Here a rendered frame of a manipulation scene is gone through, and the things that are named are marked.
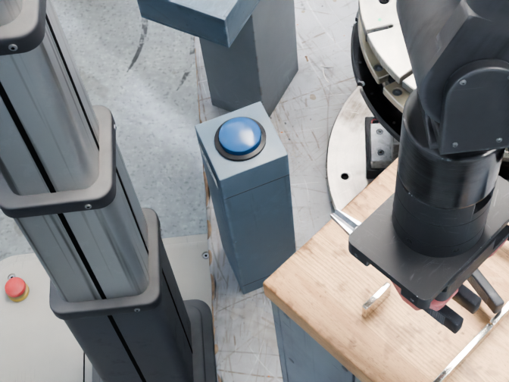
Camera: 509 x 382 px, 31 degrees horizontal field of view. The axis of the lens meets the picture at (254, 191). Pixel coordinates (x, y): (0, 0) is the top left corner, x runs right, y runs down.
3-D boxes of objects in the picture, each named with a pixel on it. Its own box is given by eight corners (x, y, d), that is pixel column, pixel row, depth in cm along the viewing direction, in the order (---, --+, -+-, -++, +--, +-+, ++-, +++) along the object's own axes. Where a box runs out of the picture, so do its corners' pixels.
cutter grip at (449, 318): (462, 327, 64) (465, 317, 63) (454, 335, 64) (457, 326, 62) (416, 292, 66) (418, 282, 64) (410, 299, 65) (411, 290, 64)
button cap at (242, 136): (251, 115, 89) (251, 109, 88) (267, 146, 87) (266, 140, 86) (213, 129, 89) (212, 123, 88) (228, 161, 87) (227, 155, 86)
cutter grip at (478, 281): (502, 310, 72) (505, 302, 71) (494, 315, 72) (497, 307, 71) (471, 271, 74) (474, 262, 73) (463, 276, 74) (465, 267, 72)
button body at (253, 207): (275, 225, 112) (260, 100, 90) (298, 273, 108) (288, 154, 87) (222, 246, 111) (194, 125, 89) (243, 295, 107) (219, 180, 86)
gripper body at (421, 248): (525, 212, 59) (548, 145, 53) (423, 317, 56) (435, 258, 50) (445, 156, 62) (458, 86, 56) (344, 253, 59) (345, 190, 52)
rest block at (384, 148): (405, 129, 113) (407, 104, 108) (407, 168, 110) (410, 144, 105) (369, 130, 113) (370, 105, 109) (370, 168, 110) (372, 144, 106)
